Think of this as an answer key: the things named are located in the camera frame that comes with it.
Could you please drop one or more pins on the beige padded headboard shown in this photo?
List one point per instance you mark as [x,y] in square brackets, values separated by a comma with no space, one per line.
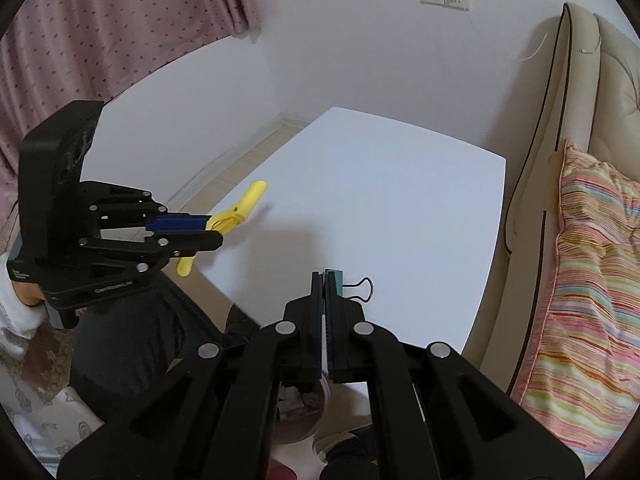
[591,102]

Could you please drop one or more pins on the yellow plastic hair clip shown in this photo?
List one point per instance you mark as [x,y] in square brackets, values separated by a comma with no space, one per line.
[224,222]

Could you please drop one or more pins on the pink dotted curtain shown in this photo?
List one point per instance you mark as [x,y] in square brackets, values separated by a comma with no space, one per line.
[186,80]

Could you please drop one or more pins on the person's left hand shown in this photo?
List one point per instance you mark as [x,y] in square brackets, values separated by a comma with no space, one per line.
[30,294]

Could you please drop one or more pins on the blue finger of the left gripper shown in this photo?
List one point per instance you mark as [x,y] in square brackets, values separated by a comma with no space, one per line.
[184,243]
[167,223]

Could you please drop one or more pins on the pink striped quilt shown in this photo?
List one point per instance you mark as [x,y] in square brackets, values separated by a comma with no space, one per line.
[580,373]

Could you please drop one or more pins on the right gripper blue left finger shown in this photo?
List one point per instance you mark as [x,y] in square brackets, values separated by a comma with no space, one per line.
[303,348]

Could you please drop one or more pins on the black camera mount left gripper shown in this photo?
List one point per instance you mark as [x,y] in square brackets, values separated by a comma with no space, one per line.
[51,159]

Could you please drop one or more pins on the teal binder clip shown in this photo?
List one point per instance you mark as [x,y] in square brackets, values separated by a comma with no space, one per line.
[345,287]

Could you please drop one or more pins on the black right shoe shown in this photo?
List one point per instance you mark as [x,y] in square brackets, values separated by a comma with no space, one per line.
[350,460]

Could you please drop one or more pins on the white bedside table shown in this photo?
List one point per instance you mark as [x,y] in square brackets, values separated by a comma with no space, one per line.
[408,215]

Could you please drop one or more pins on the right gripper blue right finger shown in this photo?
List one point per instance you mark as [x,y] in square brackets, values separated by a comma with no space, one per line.
[342,314]

